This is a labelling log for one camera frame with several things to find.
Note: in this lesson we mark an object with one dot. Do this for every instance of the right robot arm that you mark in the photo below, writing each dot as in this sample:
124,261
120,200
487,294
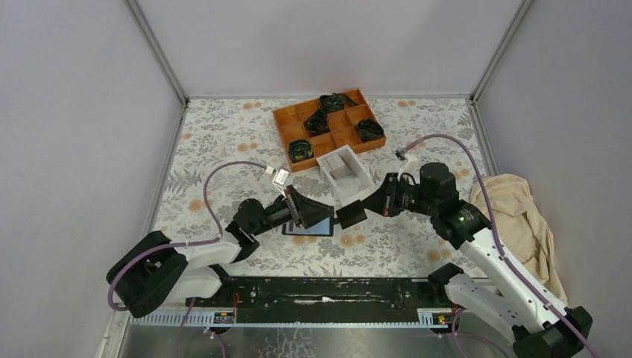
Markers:
524,311

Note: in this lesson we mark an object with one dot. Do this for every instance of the black leather card holder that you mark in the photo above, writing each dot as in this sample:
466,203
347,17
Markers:
324,228

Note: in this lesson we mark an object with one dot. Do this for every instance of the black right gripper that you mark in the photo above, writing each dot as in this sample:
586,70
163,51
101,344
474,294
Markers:
383,201

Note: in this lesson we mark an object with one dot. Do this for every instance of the white plastic card box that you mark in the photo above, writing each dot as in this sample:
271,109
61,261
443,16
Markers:
346,175

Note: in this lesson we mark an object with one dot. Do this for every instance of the white slotted cable duct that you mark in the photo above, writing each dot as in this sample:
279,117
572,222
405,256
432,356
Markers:
215,319

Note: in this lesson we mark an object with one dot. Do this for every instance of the rolled black belt top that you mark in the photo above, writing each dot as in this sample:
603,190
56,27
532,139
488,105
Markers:
335,102

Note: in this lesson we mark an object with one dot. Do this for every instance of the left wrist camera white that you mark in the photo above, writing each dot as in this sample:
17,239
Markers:
279,179

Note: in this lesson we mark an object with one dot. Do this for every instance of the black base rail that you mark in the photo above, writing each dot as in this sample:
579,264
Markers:
330,300

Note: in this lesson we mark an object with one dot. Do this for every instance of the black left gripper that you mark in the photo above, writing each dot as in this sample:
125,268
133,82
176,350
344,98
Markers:
311,212

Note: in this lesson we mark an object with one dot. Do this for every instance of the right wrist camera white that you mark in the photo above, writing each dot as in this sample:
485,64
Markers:
407,159

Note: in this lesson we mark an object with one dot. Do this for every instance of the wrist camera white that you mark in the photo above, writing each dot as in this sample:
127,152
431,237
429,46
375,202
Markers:
407,159
279,179

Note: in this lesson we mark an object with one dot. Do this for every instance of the orange wooden divided tray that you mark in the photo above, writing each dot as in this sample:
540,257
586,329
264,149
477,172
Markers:
289,122

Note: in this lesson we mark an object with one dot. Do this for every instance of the beige crumpled cloth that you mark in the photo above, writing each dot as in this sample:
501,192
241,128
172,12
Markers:
523,229

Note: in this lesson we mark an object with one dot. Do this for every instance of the rolled black belt front-left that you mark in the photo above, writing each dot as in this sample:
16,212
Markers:
300,150

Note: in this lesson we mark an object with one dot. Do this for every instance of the rolled black belt right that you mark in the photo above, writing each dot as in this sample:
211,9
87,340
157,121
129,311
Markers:
369,130

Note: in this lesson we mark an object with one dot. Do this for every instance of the rolled black belt middle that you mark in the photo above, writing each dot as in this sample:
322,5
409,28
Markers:
317,123

